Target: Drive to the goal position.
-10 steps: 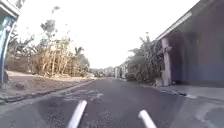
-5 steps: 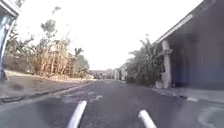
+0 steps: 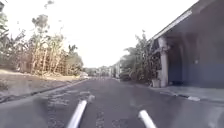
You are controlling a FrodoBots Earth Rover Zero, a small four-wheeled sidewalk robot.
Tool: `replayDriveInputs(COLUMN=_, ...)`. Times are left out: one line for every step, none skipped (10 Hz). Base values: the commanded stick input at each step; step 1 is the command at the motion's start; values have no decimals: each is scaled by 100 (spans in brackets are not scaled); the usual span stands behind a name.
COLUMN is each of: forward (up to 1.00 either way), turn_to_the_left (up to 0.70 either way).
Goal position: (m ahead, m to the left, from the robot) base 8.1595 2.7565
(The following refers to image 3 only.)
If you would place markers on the distant buildings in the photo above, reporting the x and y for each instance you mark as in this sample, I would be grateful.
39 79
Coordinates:
115 70

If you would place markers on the broad-leaved green bushes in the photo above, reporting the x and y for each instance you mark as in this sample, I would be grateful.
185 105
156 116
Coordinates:
140 60

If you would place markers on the dark asphalt road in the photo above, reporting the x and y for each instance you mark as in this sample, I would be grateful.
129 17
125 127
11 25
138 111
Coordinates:
113 96

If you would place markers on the robot's own part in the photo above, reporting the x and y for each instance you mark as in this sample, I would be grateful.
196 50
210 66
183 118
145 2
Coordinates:
146 119
77 115

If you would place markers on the row of trees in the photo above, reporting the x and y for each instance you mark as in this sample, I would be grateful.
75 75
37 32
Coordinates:
43 56

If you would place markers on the kerb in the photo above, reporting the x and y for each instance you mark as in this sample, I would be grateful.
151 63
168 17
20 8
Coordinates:
40 90

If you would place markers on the bare dirt ground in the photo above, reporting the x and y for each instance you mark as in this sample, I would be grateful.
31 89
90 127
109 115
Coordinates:
26 83

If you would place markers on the grey building with pillar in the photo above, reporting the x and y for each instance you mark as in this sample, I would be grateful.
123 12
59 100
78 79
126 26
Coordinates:
200 50

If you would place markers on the pale concrete pavement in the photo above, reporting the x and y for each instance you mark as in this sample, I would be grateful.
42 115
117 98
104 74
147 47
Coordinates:
200 92

